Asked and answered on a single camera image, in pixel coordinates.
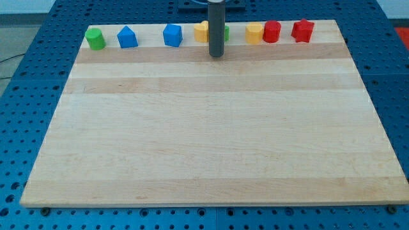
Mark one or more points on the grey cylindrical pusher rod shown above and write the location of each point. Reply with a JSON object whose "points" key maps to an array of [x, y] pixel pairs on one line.
{"points": [[216, 26]]}

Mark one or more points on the green star block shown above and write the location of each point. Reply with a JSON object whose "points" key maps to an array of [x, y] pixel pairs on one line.
{"points": [[226, 33]]}

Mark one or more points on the red star block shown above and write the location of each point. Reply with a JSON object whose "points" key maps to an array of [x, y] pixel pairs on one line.
{"points": [[302, 30]]}

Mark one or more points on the wooden board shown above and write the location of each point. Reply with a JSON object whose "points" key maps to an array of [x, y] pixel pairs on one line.
{"points": [[271, 124]]}

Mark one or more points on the yellow heart block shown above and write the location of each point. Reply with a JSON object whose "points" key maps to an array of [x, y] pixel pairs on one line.
{"points": [[201, 32]]}

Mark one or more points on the yellow rounded block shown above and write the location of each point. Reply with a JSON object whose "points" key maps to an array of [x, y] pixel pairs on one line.
{"points": [[254, 33]]}

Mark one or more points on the blue cube block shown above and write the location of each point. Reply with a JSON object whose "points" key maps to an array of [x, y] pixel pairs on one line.
{"points": [[173, 35]]}

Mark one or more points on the red cylinder block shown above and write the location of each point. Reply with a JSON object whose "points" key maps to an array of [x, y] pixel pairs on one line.
{"points": [[272, 30]]}

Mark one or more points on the blue pentagon block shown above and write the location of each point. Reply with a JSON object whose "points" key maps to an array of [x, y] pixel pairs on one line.
{"points": [[127, 38]]}

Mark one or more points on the green cylinder block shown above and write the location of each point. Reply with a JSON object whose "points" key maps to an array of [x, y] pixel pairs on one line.
{"points": [[95, 39]]}

